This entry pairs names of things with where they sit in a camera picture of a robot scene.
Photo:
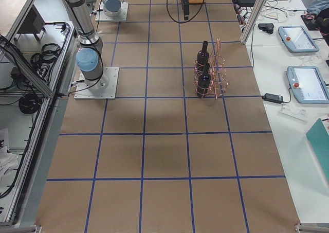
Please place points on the near teach pendant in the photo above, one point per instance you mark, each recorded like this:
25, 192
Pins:
307, 84

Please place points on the dark wine bottle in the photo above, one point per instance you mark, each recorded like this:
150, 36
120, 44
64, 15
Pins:
203, 80
202, 57

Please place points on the black handheld scanner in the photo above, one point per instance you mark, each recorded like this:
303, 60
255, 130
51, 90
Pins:
266, 27

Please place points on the right dark wine bottle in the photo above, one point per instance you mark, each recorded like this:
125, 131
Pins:
203, 80

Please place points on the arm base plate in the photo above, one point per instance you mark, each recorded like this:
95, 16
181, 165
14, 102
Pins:
112, 16
105, 88

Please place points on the white crumpled cloth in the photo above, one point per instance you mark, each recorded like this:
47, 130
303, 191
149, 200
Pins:
9, 161

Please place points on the left dark wine bottle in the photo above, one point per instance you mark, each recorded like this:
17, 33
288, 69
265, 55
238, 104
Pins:
202, 57

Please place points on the copper wire bottle basket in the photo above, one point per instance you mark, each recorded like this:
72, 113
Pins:
218, 83

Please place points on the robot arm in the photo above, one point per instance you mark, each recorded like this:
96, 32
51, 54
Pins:
111, 7
78, 13

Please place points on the aluminium frame post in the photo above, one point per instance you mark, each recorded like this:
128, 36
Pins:
258, 6

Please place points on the teach pendant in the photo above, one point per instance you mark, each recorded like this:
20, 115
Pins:
297, 39
307, 84

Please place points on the far teach pendant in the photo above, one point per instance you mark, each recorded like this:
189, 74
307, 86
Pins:
297, 39

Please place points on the black power adapter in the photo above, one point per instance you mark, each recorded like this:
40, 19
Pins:
272, 98

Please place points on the teal folder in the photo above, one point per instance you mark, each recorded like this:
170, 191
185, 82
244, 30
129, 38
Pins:
317, 136

